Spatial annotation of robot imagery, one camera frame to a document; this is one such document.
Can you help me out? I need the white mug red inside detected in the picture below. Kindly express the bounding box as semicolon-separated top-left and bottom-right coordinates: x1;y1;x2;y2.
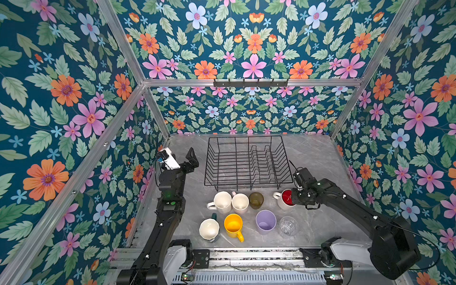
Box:
273;189;295;210

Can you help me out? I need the cream faceted mug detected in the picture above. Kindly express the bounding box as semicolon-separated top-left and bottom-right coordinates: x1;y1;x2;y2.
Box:
207;191;232;214

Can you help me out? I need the dark green mug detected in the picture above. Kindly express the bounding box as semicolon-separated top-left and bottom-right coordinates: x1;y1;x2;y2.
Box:
199;213;220;243

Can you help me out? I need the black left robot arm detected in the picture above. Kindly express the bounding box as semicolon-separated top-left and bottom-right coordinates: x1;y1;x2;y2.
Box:
116;148;199;285

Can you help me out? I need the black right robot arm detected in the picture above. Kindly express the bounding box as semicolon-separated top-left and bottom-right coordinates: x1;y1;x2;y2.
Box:
292;167;422;280

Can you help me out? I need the clear glass cup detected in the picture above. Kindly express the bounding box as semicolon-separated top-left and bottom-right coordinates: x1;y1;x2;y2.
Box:
279;216;299;238

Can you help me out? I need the lilac plastic cup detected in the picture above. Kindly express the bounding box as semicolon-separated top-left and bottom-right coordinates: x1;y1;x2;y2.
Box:
255;210;277;235

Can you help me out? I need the olive green glass cup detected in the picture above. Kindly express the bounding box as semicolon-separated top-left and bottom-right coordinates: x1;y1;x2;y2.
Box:
249;192;264;210

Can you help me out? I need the yellow mug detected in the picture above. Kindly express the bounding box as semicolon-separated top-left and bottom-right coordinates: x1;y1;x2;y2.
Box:
224;214;245;243

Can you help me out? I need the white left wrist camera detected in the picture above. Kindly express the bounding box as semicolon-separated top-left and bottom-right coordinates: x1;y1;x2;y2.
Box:
156;147;181;171

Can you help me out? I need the black wire dish rack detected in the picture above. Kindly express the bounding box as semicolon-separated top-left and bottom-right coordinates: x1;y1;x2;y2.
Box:
204;135;293;191

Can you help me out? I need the white mug pink handle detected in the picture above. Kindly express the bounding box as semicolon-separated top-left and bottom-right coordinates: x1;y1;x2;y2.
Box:
232;191;249;215

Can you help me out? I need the black hook rail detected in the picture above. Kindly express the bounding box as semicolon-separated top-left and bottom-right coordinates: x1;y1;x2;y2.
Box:
213;78;289;89

